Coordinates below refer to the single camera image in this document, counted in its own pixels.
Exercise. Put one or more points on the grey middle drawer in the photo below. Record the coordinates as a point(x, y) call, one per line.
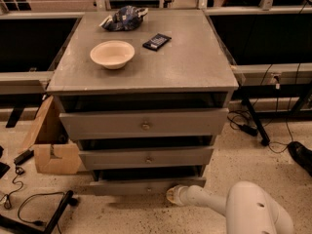
point(145, 158)

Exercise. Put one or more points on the white bowl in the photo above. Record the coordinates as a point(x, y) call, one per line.
point(112, 54)

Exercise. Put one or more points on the black shoe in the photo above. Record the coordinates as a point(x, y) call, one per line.
point(302, 155)

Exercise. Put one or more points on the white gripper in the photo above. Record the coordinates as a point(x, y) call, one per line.
point(183, 194)

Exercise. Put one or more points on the black table leg right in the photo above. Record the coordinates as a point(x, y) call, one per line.
point(265, 138)

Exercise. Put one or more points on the grey top drawer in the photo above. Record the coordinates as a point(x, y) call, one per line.
point(144, 123)

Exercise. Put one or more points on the blue crumpled chip bag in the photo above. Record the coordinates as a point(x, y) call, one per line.
point(125, 19)

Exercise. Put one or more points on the grey drawer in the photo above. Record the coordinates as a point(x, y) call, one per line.
point(144, 123)
point(145, 181)
point(145, 158)

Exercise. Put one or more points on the black stand leg left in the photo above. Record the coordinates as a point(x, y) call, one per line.
point(16, 227)

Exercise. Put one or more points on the black power adapter with cable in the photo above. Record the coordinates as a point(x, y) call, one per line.
point(240, 120)

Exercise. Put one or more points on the cardboard box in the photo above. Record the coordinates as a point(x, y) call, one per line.
point(54, 152)

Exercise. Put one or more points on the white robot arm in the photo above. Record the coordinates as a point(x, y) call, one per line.
point(247, 208)

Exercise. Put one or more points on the grey drawer cabinet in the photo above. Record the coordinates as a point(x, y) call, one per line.
point(189, 72)

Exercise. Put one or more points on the grey bottom drawer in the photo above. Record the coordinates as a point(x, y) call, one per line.
point(145, 181)

